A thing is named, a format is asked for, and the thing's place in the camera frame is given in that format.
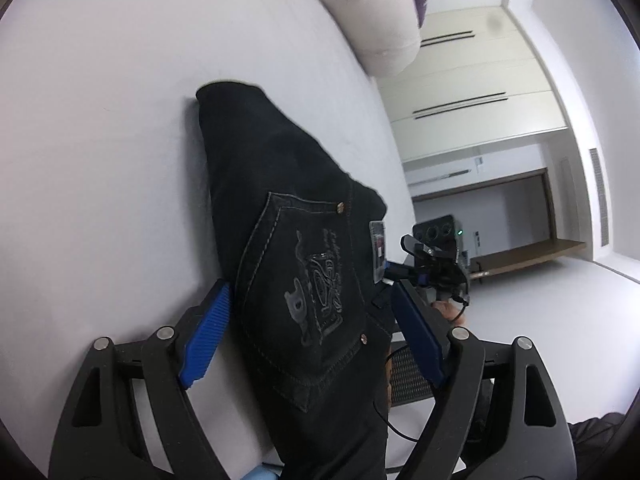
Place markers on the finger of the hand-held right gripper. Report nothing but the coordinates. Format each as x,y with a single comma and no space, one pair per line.
411,245
397,272

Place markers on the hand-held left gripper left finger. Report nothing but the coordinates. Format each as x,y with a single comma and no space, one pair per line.
207,340

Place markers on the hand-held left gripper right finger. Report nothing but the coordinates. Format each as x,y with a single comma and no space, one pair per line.
417,335

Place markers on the black denim pants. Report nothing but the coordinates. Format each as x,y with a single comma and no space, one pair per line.
280,240

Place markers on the person's right hand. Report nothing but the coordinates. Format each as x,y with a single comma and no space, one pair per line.
450,311

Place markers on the dark mesh panel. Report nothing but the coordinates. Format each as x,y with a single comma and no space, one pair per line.
407,375

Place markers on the light blue cloth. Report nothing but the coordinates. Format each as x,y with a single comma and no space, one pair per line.
260,473

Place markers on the cream built-in wardrobe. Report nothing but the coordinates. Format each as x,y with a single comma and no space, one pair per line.
465,90

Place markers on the white bed sheet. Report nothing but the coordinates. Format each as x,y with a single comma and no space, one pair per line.
100,160

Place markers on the white pillow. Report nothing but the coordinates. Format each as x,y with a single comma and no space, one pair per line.
370,15

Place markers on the wooden wall desk niche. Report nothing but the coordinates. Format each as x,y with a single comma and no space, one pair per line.
525,252

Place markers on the white wall air vent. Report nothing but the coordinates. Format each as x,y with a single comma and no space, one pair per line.
598,195

